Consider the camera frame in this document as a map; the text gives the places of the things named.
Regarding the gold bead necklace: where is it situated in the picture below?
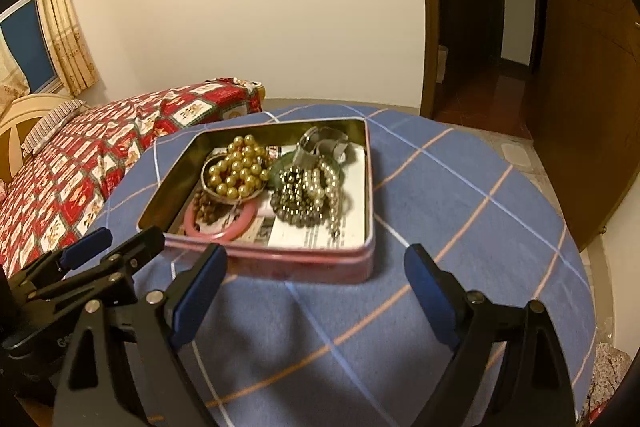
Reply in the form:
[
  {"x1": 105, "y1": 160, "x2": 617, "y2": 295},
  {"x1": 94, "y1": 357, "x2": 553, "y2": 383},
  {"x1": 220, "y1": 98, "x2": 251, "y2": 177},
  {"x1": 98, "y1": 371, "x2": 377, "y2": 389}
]
[{"x1": 207, "y1": 133, "x2": 271, "y2": 200}]

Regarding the red patterned bedspread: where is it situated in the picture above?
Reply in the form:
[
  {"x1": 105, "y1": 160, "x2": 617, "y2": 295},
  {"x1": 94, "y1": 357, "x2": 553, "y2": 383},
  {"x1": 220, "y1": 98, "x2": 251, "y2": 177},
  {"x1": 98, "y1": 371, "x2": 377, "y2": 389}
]
[{"x1": 1, "y1": 78, "x2": 266, "y2": 275}]

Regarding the dark green bead bracelet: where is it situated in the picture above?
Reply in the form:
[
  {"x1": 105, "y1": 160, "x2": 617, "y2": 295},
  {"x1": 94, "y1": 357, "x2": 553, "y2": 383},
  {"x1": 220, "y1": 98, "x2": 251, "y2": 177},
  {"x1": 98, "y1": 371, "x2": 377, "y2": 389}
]
[{"x1": 269, "y1": 166, "x2": 327, "y2": 228}]

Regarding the silver bangle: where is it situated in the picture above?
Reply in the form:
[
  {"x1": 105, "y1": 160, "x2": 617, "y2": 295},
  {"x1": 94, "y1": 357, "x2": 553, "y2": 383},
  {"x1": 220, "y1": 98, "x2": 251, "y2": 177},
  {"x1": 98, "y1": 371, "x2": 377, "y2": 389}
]
[{"x1": 200, "y1": 156, "x2": 270, "y2": 205}]

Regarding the pink metal tin box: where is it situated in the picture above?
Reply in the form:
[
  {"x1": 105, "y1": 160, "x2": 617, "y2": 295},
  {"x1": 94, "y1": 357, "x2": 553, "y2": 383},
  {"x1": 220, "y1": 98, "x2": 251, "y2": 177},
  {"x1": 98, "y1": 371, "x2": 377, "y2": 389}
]
[{"x1": 137, "y1": 118, "x2": 375, "y2": 284}]

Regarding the white pearl necklace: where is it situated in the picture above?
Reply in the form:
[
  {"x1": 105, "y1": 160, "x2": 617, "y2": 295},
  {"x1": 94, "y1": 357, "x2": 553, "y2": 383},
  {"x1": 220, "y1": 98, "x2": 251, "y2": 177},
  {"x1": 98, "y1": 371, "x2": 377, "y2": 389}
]
[{"x1": 301, "y1": 158, "x2": 346, "y2": 241}]

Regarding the patterned plastic bag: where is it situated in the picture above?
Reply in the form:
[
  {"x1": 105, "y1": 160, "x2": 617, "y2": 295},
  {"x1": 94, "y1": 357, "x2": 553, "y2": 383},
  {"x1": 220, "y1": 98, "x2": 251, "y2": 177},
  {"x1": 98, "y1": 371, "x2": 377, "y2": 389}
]
[{"x1": 580, "y1": 343, "x2": 631, "y2": 425}]

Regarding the beige curtain panel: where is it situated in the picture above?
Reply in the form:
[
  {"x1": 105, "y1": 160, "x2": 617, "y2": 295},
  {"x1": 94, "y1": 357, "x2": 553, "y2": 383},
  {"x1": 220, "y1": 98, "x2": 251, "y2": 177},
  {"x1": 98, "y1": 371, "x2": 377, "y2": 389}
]
[
  {"x1": 0, "y1": 32, "x2": 30, "y2": 117},
  {"x1": 36, "y1": 0, "x2": 99, "y2": 96}
]

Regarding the cream wooden headboard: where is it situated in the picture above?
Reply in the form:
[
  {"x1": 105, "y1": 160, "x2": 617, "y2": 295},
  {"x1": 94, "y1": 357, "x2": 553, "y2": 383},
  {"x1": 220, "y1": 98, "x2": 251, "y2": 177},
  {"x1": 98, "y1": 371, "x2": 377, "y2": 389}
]
[{"x1": 0, "y1": 93, "x2": 72, "y2": 183}]

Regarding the striped pillow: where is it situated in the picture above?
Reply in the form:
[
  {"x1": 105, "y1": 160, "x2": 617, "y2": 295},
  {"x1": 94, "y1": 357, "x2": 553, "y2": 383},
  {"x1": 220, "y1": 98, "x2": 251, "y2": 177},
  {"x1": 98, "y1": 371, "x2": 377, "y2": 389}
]
[{"x1": 21, "y1": 100, "x2": 88, "y2": 157}]

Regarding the silver watch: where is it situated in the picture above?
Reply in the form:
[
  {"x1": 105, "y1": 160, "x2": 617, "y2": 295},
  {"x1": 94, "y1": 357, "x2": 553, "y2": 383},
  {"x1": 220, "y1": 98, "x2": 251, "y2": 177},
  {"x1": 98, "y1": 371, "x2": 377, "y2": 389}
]
[{"x1": 292, "y1": 127, "x2": 349, "y2": 169}]

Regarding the brown wooden door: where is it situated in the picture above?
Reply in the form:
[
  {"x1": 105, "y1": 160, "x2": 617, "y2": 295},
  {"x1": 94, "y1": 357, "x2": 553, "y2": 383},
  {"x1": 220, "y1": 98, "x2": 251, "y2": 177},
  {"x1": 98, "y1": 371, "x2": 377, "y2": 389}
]
[{"x1": 529, "y1": 0, "x2": 639, "y2": 248}]

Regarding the beige curtain right panel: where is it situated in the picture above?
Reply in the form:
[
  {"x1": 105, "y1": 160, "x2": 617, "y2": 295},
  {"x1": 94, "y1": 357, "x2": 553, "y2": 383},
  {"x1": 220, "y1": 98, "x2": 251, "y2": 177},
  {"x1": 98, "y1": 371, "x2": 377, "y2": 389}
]
[{"x1": 36, "y1": 0, "x2": 99, "y2": 96}]

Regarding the dark window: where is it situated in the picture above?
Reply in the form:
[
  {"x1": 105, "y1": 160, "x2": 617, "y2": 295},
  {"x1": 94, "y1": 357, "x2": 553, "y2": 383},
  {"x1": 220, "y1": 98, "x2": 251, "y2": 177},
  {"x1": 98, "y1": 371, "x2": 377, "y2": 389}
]
[{"x1": 1, "y1": 0, "x2": 63, "y2": 93}]

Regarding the brown door frame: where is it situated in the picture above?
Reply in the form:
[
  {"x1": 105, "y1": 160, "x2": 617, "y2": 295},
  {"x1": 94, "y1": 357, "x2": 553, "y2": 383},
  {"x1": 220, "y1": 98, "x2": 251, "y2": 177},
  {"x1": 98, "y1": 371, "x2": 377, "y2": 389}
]
[{"x1": 420, "y1": 0, "x2": 439, "y2": 118}]

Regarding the pink bangle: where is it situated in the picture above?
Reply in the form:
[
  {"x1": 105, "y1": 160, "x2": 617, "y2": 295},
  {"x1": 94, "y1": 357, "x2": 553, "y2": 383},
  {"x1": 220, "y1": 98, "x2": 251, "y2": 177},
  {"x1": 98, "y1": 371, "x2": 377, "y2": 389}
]
[{"x1": 182, "y1": 200, "x2": 258, "y2": 242}]

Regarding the brown bead bracelet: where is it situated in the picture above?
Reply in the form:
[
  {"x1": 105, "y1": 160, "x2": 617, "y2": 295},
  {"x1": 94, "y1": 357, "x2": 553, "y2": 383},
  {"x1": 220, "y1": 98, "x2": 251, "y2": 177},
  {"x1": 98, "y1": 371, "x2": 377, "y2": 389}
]
[{"x1": 191, "y1": 185, "x2": 234, "y2": 228}]

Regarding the green jade bangle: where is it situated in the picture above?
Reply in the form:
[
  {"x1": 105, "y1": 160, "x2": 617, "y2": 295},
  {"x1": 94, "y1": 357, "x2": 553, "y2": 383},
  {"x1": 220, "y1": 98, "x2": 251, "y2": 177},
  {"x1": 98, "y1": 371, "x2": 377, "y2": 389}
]
[{"x1": 267, "y1": 144, "x2": 367, "y2": 191}]

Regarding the beige curtain left panel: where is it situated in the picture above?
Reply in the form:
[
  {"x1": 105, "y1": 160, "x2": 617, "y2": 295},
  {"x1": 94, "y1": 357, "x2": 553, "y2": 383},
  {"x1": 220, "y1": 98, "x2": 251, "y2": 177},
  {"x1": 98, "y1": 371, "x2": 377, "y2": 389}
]
[{"x1": 0, "y1": 32, "x2": 30, "y2": 117}]

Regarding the blue plaid tablecloth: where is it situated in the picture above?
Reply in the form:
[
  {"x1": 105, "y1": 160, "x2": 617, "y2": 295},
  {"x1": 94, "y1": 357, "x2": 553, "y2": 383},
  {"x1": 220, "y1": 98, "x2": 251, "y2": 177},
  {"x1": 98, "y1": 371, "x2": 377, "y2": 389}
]
[{"x1": 64, "y1": 103, "x2": 599, "y2": 427}]

